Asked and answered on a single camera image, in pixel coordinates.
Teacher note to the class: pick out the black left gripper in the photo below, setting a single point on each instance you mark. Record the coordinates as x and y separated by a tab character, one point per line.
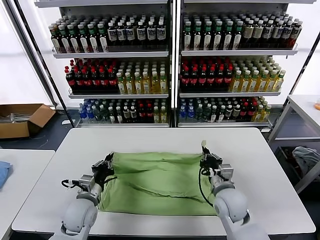
101	175

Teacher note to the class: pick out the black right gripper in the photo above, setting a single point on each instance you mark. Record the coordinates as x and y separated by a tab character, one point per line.
210	163

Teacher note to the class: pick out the green polo shirt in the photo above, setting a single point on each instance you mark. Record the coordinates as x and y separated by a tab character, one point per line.
155	180

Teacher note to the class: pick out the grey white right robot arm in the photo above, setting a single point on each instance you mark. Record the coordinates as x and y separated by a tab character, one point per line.
230	205

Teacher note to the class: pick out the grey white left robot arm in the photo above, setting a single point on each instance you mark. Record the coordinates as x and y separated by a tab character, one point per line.
80	215

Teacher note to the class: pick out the small dark bottle white cap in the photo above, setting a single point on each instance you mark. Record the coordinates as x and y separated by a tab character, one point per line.
120	117
221	115
112	117
214	115

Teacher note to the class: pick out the clear green water bottle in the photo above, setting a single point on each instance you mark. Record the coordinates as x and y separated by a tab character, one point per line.
207	113
199	113

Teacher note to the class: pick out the small blue drink bottle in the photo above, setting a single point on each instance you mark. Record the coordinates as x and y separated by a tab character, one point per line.
184	113
90	115
82	114
191	113

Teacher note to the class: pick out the dark bottle pale label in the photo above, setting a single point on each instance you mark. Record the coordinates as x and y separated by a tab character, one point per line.
229	112
134	115
237	112
127	115

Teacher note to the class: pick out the small cola bottle red cap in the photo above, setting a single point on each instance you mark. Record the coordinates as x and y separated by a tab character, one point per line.
142	115
251	113
244	113
150	115

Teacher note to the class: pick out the white paper scrap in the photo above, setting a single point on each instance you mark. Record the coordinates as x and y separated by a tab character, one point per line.
67	122

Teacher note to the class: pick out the small yellow juice bottle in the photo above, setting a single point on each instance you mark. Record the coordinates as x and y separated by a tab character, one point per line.
258	115
266	114
164	116
157	116

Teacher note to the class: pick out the black storage crate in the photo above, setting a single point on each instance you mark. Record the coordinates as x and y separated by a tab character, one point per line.
282	156

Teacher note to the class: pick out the yellow juice bottle white cap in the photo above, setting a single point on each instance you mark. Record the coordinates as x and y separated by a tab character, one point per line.
122	86
271	83
262	83
147	86
279	82
236	83
253	83
130	86
155	86
245	83
164	86
138	86

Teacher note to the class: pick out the black slanted pole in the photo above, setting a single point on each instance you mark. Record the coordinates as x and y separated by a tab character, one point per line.
61	100
300	75

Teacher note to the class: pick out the red cloth item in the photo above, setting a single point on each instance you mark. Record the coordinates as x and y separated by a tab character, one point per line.
297	167

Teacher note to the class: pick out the brown cardboard box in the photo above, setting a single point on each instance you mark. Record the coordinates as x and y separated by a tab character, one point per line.
15	130

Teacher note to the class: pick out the grey metal rods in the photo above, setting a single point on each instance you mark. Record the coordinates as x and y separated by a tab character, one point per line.
20	117

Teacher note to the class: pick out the grey blue cloth pile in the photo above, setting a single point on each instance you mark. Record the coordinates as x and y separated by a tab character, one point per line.
307	157

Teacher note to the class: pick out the blue folded cloth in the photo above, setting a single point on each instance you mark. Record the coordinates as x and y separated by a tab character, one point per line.
3	175

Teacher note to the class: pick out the grey metal shelf unit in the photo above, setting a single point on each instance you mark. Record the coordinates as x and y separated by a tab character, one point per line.
110	55
238	53

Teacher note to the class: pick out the dark tea bottle green collar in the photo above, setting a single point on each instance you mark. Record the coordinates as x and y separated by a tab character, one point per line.
228	39
237	38
94	43
207	40
187	40
74	43
65	43
84	43
218	40
103	42
197	40

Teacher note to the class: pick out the small orange object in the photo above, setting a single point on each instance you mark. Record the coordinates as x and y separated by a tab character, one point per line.
317	106

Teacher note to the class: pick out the dark bottle beige label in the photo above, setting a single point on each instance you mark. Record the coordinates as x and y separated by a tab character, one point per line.
247	33
257	33

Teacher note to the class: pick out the dark bottle blue white label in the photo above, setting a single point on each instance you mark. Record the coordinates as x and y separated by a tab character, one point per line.
151	33
161	33
112	35
295	33
130	34
277	32
121	34
141	33
287	33
268	32

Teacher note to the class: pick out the dark tea bottle orange collar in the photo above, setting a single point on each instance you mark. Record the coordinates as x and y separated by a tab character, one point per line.
56	43

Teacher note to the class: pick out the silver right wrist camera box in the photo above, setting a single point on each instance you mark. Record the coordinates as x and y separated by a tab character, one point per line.
226	171

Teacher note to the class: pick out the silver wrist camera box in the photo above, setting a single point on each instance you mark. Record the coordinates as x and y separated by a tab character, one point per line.
226	171
86	182

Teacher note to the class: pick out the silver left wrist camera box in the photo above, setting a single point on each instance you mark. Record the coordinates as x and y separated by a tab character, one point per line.
86	182

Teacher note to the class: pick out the grey metal frame table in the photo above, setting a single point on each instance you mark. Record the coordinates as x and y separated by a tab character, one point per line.
283	117

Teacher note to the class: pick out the grey slanted frame beam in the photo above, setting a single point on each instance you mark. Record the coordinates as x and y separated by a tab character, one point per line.
34	57

